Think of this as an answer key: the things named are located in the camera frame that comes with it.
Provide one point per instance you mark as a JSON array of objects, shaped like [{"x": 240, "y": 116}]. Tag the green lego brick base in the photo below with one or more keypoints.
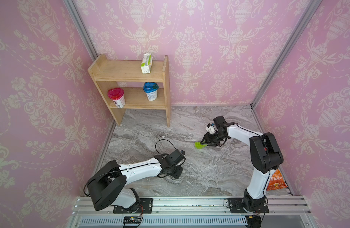
[{"x": 198, "y": 145}]

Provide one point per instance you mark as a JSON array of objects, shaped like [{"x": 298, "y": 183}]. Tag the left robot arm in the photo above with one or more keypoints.
[{"x": 107, "y": 187}]

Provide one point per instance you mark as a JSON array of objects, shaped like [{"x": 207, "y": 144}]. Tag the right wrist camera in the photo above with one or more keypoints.
[{"x": 211, "y": 128}]

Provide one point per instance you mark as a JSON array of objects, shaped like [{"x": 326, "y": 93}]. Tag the aluminium corner profile left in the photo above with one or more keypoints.
[{"x": 83, "y": 32}]

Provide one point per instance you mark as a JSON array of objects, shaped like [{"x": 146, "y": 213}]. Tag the aluminium corner profile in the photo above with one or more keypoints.
[
  {"x": 287, "y": 48},
  {"x": 83, "y": 32}
]

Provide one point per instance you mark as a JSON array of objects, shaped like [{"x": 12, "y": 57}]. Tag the aluminium corner profile right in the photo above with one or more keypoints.
[{"x": 287, "y": 48}]

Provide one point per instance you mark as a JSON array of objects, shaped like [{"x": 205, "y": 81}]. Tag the wooden shelf unit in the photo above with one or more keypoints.
[{"x": 107, "y": 73}]

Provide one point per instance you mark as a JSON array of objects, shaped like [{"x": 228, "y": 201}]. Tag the white green carton box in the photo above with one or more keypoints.
[{"x": 146, "y": 64}]

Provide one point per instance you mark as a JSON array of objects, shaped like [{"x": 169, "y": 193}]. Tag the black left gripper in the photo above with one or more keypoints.
[{"x": 178, "y": 175}]

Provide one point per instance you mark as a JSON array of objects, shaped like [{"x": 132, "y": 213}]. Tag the blue lid cup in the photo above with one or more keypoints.
[{"x": 151, "y": 90}]

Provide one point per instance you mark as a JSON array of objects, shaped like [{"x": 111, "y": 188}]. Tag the pink lid cup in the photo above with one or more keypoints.
[{"x": 117, "y": 96}]

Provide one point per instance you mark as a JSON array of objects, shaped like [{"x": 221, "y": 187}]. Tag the orange snack bag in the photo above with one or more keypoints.
[{"x": 276, "y": 182}]

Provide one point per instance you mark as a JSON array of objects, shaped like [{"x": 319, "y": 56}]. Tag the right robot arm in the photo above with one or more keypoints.
[{"x": 265, "y": 154}]

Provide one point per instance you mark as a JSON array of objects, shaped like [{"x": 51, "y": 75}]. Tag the small circuit board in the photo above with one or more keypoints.
[{"x": 132, "y": 220}]

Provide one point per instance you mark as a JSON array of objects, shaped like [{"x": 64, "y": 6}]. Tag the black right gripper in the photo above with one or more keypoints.
[{"x": 208, "y": 139}]

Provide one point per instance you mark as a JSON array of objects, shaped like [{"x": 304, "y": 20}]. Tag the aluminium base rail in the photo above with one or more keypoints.
[{"x": 195, "y": 212}]

